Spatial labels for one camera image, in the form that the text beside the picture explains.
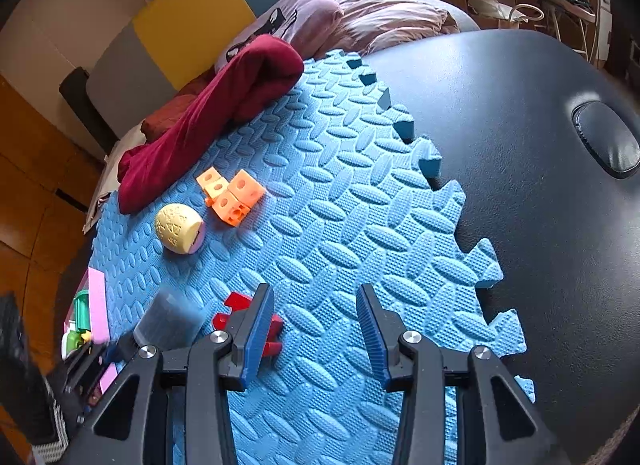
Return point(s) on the wooden wardrobe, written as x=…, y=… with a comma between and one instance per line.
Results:
x=35, y=185

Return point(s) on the pink crumpled blanket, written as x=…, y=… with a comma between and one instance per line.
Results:
x=390, y=15

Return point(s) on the yellow egg toy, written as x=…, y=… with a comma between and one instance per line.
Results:
x=175, y=225

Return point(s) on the red plastic block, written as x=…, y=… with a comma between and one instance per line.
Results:
x=235, y=305

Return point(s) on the grey yellow blue sofa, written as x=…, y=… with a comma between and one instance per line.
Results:
x=190, y=10

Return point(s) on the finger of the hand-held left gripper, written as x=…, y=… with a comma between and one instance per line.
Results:
x=92, y=365

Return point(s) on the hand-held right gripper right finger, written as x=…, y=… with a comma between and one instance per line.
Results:
x=372, y=340

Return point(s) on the light orange cube block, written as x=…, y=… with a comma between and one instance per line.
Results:
x=210, y=180

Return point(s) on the white cloth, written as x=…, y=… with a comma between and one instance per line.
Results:
x=107, y=165

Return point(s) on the white folding chair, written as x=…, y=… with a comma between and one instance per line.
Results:
x=575, y=0

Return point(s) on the black padded panel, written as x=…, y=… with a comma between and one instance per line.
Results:
x=85, y=100

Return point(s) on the pink toy tray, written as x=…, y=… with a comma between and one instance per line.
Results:
x=97, y=295

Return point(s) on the black round face cushion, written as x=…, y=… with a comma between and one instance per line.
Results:
x=610, y=140

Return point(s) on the purple printed pillow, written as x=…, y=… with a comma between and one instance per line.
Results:
x=310, y=15

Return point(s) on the blue foam puzzle mat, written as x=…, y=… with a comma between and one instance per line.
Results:
x=340, y=225

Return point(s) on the yellow toy piece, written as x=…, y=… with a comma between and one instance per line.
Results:
x=86, y=336

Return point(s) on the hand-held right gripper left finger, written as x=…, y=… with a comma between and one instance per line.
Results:
x=257, y=330

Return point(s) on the dark red folded garment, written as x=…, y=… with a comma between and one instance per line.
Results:
x=240, y=90

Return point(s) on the dark red cushion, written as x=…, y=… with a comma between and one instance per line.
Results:
x=165, y=117

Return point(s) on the green toy piece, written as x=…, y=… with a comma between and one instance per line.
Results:
x=82, y=312

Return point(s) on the white plastic bag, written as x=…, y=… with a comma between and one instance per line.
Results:
x=500, y=7

